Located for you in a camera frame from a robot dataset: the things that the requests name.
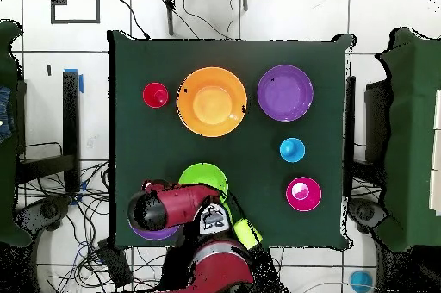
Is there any green plastic bowl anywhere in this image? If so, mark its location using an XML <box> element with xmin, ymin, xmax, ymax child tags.
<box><xmin>177</xmin><ymin>162</ymin><xmax>230</xmax><ymax>204</ymax></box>

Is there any yellow-green plastic cup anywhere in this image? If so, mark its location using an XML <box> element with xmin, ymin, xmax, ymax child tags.
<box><xmin>233</xmin><ymin>217</ymin><xmax>264</xmax><ymax>250</ymax></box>

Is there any orange plastic bowl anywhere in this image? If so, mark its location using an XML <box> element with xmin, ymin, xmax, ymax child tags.
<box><xmin>176</xmin><ymin>66</ymin><xmax>248</xmax><ymax>139</ymax></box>

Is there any black power box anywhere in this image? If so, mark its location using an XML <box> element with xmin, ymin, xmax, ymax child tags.
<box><xmin>96</xmin><ymin>237</ymin><xmax>134</xmax><ymax>289</ymax></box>

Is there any red plastic cup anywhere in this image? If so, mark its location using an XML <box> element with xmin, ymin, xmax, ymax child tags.
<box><xmin>142</xmin><ymin>81</ymin><xmax>170</xmax><ymax>109</ymax></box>

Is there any black metal stand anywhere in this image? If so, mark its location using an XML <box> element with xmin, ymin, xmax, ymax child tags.
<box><xmin>342</xmin><ymin>75</ymin><xmax>392</xmax><ymax>201</ymax></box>
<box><xmin>15</xmin><ymin>71</ymin><xmax>81</xmax><ymax>193</ymax></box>

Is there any blue tape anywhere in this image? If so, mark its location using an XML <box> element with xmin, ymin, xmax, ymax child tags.
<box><xmin>64</xmin><ymin>67</ymin><xmax>84</xmax><ymax>94</ymax></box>

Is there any green cloth covered table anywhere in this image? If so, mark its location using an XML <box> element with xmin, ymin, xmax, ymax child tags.
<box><xmin>0</xmin><ymin>19</ymin><xmax>32</xmax><ymax>247</ymax></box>
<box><xmin>375</xmin><ymin>27</ymin><xmax>441</xmax><ymax>252</ymax></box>

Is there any blue plastic cup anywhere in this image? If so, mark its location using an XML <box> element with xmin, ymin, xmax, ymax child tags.
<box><xmin>279</xmin><ymin>137</ymin><xmax>307</xmax><ymax>164</ymax></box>

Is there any dark green tablecloth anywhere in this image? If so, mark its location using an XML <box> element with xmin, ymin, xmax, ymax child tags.
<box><xmin>107</xmin><ymin>29</ymin><xmax>356</xmax><ymax>251</ymax></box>

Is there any magenta plastic bowl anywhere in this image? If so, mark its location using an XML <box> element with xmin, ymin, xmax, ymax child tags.
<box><xmin>285</xmin><ymin>176</ymin><xmax>323</xmax><ymax>212</ymax></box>

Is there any blue denim fabric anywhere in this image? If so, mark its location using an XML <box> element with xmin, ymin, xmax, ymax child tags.
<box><xmin>0</xmin><ymin>85</ymin><xmax>16</xmax><ymax>144</ymax></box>

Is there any black tripod stand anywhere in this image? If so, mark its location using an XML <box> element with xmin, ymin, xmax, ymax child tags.
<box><xmin>153</xmin><ymin>0</ymin><xmax>250</xmax><ymax>36</ymax></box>

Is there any blue round floor object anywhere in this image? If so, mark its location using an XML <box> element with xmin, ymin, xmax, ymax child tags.
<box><xmin>349</xmin><ymin>269</ymin><xmax>374</xmax><ymax>293</ymax></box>

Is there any white box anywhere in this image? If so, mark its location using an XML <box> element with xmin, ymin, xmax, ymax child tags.
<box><xmin>428</xmin><ymin>89</ymin><xmax>441</xmax><ymax>216</ymax></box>

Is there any tangle of cables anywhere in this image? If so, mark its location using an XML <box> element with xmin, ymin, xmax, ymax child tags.
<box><xmin>20</xmin><ymin>159</ymin><xmax>173</xmax><ymax>293</ymax></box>

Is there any black floor cable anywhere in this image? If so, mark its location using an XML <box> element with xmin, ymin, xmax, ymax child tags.
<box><xmin>112</xmin><ymin>0</ymin><xmax>152</xmax><ymax>41</ymax></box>

